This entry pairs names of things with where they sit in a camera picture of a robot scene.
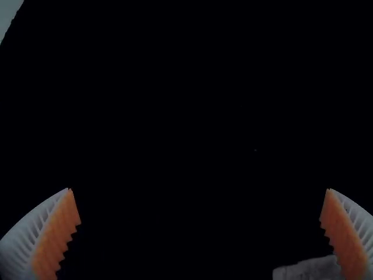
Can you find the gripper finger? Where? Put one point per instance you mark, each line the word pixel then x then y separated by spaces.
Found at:
pixel 35 242
pixel 346 233

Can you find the pale towel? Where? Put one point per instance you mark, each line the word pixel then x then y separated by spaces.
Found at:
pixel 306 269

